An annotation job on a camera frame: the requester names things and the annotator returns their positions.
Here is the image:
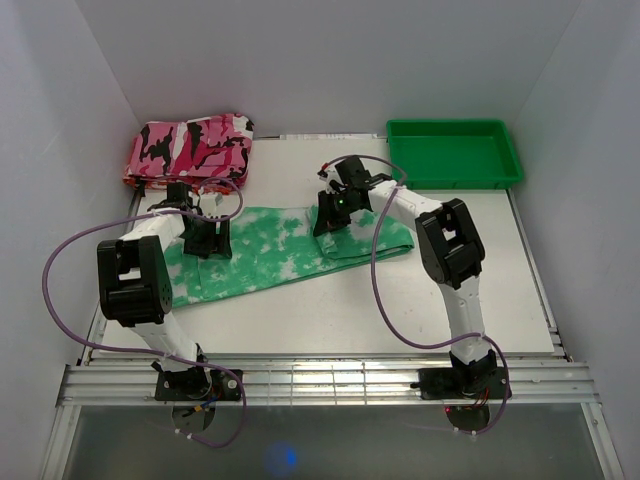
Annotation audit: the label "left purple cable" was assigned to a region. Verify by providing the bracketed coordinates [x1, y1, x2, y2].
[41, 177, 247, 447]

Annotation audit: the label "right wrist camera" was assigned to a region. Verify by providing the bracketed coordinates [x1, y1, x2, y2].
[318, 165, 344, 194]

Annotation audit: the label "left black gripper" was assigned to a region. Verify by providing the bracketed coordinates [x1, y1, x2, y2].
[181, 214, 233, 259]

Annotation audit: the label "orange folded garment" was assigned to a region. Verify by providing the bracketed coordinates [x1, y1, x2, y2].
[123, 174, 246, 195]

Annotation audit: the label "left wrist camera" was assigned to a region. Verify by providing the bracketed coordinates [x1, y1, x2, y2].
[198, 192, 224, 217]

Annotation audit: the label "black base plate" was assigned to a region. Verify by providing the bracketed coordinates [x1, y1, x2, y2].
[154, 367, 241, 402]
[410, 367, 512, 400]

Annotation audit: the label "purple cable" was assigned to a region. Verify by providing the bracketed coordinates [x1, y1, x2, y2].
[41, 177, 247, 447]
[319, 154, 512, 437]

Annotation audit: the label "green plastic tray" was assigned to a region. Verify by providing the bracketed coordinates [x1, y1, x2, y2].
[386, 119, 524, 190]

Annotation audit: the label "aluminium frame rail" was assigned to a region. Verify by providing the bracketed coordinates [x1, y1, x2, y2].
[58, 359, 600, 407]

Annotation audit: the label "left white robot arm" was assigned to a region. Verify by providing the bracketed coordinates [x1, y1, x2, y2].
[97, 182, 232, 400]

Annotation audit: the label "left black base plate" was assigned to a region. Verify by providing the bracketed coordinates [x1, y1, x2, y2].
[154, 367, 241, 402]

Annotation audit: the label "green tie-dye trousers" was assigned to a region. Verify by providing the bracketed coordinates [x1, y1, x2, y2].
[165, 206, 414, 308]

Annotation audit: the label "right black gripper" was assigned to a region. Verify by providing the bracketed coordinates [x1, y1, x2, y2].
[313, 190, 357, 238]

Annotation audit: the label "pink camouflage folded trousers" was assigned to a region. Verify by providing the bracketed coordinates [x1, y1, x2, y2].
[123, 113, 254, 187]

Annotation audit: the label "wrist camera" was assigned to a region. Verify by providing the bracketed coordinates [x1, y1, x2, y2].
[198, 192, 224, 217]
[318, 165, 344, 194]

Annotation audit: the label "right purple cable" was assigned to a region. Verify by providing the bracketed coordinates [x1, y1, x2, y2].
[319, 154, 512, 437]

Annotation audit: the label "white paper strip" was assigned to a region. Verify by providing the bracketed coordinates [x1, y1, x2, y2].
[278, 133, 386, 140]

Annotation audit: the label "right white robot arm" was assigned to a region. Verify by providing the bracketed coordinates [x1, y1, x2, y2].
[313, 155, 498, 397]

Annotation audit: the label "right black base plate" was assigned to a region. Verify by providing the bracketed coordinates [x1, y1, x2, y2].
[410, 367, 512, 400]

